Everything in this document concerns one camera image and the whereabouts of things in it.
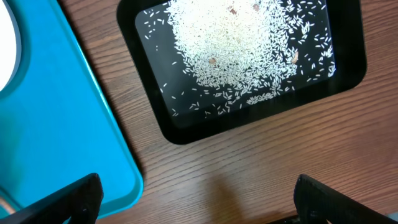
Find teal plastic tray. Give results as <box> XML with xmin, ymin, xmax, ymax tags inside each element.
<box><xmin>1</xmin><ymin>0</ymin><xmax>144</xmax><ymax>218</ymax></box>

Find white rice grains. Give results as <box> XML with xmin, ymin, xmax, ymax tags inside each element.
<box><xmin>135</xmin><ymin>0</ymin><xmax>336</xmax><ymax>118</ymax></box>

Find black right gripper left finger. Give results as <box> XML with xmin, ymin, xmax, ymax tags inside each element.
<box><xmin>1</xmin><ymin>173</ymin><xmax>103</xmax><ymax>224</ymax></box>

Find white round plate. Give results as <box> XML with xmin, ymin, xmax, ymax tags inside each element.
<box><xmin>1</xmin><ymin>0</ymin><xmax>17</xmax><ymax>90</ymax></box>

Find black food waste tray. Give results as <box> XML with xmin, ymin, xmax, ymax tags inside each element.
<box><xmin>116</xmin><ymin>0</ymin><xmax>367</xmax><ymax>144</ymax></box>

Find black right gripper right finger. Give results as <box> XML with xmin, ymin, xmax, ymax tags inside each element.
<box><xmin>294</xmin><ymin>174</ymin><xmax>397</xmax><ymax>224</ymax></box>

